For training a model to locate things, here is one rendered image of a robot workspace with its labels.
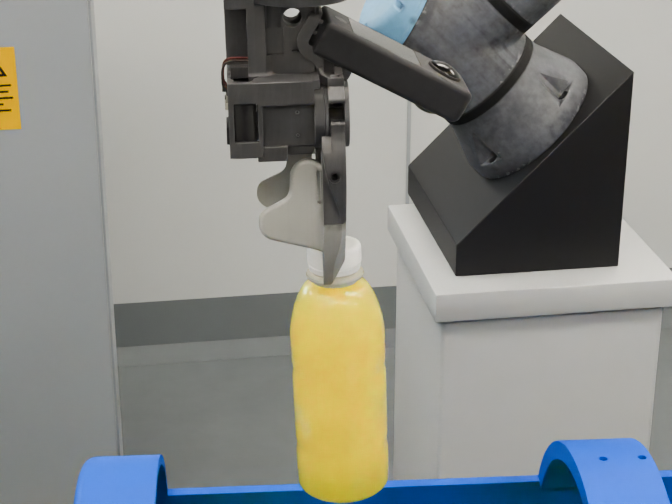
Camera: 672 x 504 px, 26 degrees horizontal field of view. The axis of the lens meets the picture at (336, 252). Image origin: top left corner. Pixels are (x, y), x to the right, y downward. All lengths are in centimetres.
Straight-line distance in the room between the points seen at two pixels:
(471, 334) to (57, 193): 99
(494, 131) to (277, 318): 234
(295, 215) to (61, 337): 176
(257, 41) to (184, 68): 290
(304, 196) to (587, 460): 37
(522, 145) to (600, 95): 11
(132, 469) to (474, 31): 81
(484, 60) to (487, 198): 18
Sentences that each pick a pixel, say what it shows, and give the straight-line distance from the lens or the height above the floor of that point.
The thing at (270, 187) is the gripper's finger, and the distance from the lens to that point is 105.
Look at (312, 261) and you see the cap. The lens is 103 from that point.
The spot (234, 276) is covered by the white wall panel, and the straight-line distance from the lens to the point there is 408.
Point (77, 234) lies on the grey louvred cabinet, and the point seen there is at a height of 87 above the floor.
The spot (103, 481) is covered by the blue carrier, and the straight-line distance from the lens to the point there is 119.
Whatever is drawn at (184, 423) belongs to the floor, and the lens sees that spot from 378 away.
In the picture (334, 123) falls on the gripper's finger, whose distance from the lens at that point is 96.
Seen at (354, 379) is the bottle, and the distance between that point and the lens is 105.
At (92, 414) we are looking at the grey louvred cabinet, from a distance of 280.
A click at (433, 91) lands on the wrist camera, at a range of 99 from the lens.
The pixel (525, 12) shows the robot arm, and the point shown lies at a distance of 181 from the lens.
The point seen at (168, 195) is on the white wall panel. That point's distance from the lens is 398.
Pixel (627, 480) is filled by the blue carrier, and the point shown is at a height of 123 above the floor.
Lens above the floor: 185
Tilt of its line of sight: 23 degrees down
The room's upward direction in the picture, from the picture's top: straight up
